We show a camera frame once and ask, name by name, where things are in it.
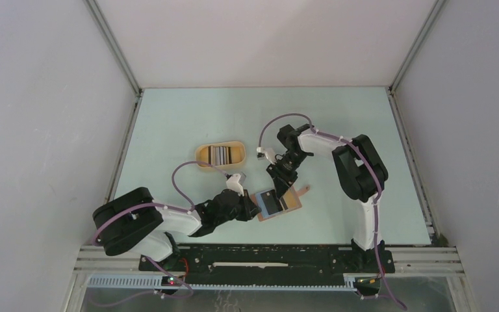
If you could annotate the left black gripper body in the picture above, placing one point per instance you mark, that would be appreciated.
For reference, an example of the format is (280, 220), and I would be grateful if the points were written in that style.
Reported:
(238, 212)

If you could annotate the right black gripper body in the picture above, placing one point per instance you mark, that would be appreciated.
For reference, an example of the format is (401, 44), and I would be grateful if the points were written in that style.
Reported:
(288, 166)

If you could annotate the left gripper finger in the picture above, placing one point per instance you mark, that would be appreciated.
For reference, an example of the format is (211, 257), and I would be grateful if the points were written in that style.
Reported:
(250, 205)
(250, 215)

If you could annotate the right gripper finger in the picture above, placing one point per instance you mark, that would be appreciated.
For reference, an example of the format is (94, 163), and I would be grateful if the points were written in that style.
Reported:
(280, 187)
(289, 185)

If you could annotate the dark grey credit card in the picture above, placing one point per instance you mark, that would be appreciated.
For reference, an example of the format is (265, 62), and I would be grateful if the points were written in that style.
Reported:
(268, 203)

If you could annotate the brown leather card holder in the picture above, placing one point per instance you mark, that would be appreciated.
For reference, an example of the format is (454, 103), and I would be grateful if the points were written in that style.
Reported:
(302, 191)

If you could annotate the yellow oval card tray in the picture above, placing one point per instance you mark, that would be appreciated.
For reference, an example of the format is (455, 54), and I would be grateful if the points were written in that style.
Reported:
(238, 154)

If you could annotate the tan card with black stripe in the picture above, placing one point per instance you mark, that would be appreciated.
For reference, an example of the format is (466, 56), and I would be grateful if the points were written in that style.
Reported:
(290, 200)

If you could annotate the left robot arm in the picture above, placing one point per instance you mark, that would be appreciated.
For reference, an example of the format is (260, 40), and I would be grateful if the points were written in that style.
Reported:
(136, 223)

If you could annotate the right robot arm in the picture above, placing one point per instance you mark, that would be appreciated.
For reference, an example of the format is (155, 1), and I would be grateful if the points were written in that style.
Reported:
(360, 170)

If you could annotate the cards in tray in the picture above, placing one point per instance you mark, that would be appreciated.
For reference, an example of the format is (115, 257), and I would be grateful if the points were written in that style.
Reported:
(220, 155)

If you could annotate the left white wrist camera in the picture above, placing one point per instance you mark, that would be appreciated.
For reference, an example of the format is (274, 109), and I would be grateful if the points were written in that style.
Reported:
(235, 182)

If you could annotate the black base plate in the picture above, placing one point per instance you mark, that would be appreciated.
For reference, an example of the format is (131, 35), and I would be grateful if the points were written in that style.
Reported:
(285, 265)

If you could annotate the grey cable duct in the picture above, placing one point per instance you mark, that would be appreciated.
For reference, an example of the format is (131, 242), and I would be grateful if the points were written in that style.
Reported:
(149, 282)

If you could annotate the aluminium frame rail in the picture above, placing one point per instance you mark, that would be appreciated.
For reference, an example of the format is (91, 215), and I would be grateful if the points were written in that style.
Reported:
(408, 262)

